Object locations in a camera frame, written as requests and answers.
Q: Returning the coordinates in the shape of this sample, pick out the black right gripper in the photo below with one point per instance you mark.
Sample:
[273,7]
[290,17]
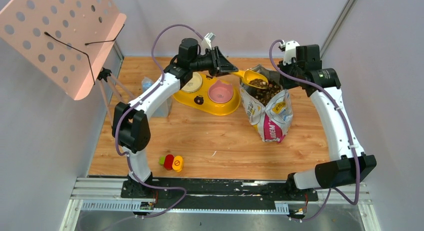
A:
[285,84]

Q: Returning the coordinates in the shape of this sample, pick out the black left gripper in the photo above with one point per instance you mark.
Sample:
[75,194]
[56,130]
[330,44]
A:
[215,61]

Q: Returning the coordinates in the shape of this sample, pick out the yellow plastic scoop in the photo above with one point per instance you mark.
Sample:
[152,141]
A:
[252,78]

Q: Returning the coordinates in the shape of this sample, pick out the pet food bag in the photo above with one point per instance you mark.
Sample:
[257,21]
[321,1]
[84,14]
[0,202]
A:
[268,110]

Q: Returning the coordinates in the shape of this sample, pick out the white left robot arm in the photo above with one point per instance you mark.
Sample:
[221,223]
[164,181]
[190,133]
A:
[130,127]

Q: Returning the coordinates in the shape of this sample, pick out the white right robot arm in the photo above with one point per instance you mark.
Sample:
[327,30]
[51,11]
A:
[349,164]

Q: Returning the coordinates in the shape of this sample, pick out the yellow double pet bowl tray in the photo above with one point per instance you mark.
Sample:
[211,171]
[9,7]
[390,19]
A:
[200,100]

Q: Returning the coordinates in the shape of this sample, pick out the pink cat-ear bowl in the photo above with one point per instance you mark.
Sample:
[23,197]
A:
[220,92]

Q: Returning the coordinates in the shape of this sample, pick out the cream cat-ear bowl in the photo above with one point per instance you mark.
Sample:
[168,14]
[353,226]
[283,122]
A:
[194,84]

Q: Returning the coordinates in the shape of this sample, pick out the red yellow green toy block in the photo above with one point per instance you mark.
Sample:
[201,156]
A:
[171,162]

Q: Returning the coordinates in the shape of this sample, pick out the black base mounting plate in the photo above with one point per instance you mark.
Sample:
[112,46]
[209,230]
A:
[216,194]

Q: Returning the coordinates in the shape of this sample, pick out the pink perforated music stand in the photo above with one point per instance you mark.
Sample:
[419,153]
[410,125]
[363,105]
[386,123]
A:
[69,41]

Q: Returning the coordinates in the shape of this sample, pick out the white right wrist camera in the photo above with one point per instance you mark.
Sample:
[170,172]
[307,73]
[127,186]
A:
[289,49]

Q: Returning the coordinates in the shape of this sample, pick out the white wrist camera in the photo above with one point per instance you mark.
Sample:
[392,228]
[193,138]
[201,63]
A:
[206,43]
[289,49]

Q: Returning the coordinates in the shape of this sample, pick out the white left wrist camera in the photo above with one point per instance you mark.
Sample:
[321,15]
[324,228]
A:
[206,43]

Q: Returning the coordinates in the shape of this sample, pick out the aluminium frame rail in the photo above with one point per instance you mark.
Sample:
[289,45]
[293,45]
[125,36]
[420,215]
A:
[102,193]

